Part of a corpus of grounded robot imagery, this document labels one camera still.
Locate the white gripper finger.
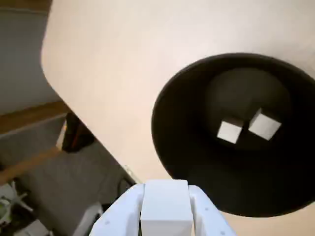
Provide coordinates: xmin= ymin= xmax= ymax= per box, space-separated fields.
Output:
xmin=188 ymin=184 xmax=238 ymax=236
xmin=91 ymin=183 xmax=146 ymax=236

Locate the white cube block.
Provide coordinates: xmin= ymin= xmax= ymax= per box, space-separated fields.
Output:
xmin=216 ymin=119 xmax=243 ymax=145
xmin=248 ymin=108 xmax=283 ymax=141
xmin=139 ymin=179 xmax=193 ymax=236

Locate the black pot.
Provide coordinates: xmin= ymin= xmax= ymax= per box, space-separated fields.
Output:
xmin=151 ymin=52 xmax=315 ymax=218

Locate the black bag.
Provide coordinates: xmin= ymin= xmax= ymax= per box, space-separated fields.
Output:
xmin=61 ymin=112 xmax=95 ymax=153

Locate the white chair star base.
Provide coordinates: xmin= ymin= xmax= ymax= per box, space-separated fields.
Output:
xmin=0 ymin=180 xmax=34 ymax=222

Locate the wooden frame furniture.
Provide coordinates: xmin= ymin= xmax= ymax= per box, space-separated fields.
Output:
xmin=0 ymin=102 xmax=73 ymax=185

